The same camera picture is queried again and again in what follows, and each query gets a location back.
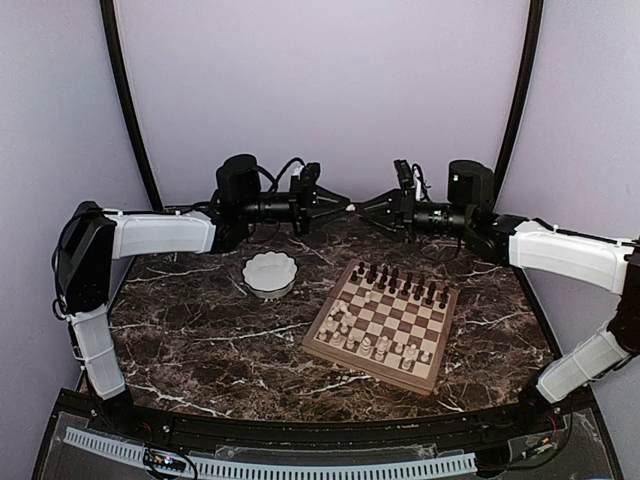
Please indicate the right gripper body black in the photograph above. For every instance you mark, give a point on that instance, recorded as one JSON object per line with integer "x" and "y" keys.
{"x": 455, "y": 219}

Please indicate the black front rail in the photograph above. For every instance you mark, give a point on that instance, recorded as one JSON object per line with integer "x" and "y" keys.
{"x": 483, "y": 430}

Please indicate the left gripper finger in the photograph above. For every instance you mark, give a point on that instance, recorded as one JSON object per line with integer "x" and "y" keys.
{"x": 330, "y": 200}
{"x": 320, "y": 217}

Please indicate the white scalloped bowl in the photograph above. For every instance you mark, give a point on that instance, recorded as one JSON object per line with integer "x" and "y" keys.
{"x": 270, "y": 275}

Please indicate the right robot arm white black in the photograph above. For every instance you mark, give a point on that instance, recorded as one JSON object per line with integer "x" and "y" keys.
{"x": 588, "y": 284}

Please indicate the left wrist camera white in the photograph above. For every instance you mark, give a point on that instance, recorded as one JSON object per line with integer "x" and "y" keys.
{"x": 305, "y": 176}

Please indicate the black frame post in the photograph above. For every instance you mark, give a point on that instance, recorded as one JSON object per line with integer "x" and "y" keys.
{"x": 521, "y": 88}
{"x": 128, "y": 109}

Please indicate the wooden chessboard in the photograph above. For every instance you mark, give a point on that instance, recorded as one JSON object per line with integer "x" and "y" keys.
{"x": 390, "y": 305}

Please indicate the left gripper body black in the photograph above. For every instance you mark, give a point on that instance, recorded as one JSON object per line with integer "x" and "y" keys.
{"x": 267, "y": 209}

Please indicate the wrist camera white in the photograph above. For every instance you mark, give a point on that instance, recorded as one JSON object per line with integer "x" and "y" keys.
{"x": 409, "y": 179}
{"x": 305, "y": 176}

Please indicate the black left frame post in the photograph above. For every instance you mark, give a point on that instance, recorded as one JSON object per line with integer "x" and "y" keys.
{"x": 128, "y": 109}

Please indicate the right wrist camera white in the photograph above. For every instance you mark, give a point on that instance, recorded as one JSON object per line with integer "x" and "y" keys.
{"x": 409, "y": 179}

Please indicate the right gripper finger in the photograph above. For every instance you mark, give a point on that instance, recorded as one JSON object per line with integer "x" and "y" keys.
{"x": 383, "y": 202}
{"x": 381, "y": 221}

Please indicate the black right frame post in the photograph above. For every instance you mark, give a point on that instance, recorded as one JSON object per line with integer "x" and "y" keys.
{"x": 521, "y": 88}

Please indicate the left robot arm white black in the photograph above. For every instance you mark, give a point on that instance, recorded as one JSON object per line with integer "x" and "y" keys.
{"x": 98, "y": 247}

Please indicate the white slotted cable duct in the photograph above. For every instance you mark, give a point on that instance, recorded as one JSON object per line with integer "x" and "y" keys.
{"x": 248, "y": 463}

